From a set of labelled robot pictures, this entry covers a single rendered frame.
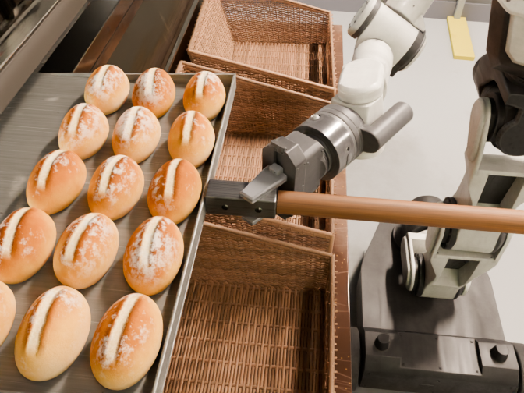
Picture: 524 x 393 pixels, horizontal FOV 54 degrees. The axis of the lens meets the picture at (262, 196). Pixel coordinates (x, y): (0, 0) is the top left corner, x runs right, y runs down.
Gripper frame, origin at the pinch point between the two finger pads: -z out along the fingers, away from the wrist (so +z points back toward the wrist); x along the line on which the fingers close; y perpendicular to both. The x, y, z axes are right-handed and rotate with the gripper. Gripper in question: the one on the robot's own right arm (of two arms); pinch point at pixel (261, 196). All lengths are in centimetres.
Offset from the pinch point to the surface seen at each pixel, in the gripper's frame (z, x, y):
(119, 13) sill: 24, 4, 61
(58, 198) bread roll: -17.9, -1.5, 17.8
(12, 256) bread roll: -26.6, -3.0, 12.4
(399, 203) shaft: 9.2, -1.3, -14.4
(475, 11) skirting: 310, 113, 78
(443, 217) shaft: 11.3, -0.6, -19.4
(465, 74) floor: 244, 120, 52
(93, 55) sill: 10, 4, 51
